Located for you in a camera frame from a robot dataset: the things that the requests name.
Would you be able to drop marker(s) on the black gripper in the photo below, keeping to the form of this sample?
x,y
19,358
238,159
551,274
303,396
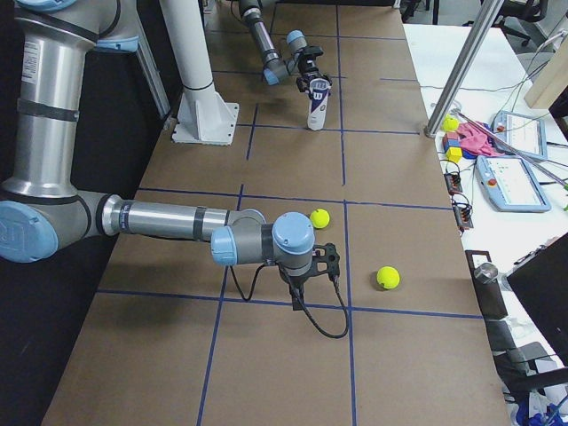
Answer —
x,y
297,282
307,69

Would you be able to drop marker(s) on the yellow tennis ball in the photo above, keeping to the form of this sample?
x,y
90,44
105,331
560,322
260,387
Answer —
x,y
387,277
319,218

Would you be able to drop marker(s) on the spare tennis ball one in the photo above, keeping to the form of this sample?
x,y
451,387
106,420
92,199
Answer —
x,y
450,123

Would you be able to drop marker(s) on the blue red cube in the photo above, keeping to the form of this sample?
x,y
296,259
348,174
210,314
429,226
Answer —
x,y
451,139

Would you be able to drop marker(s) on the yellow cube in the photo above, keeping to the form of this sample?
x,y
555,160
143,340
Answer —
x,y
454,154

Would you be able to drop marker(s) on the pink cloth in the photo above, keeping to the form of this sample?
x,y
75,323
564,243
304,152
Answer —
x,y
474,141

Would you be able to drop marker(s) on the black electronics board far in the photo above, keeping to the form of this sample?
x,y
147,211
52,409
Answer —
x,y
452,177

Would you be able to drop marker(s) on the black electronics board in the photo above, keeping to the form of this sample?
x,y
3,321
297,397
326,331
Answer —
x,y
452,177
463,215

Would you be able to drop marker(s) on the black electronics board near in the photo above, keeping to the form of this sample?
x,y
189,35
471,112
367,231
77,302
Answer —
x,y
463,215

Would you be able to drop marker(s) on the steel cup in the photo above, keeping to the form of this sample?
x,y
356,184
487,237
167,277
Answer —
x,y
485,273

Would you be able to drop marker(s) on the teach pendant near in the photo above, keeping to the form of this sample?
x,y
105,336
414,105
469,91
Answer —
x,y
510,185

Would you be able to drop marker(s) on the teach pendant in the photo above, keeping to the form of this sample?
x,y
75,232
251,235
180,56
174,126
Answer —
x,y
523,132
510,185

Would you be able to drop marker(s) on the teach pendant far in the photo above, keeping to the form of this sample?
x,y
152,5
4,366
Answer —
x,y
523,132

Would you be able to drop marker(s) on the black office chair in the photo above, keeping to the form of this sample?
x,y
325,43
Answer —
x,y
517,365

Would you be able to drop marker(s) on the black computer monitor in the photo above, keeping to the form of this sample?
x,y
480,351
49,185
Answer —
x,y
539,281

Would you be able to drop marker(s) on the metal grabber stick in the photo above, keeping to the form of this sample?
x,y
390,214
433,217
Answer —
x,y
509,148

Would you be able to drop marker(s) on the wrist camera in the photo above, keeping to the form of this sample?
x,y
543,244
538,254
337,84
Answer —
x,y
326,260
310,53

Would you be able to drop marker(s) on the aluminium frame post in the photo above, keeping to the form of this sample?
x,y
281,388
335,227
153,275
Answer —
x,y
484,20

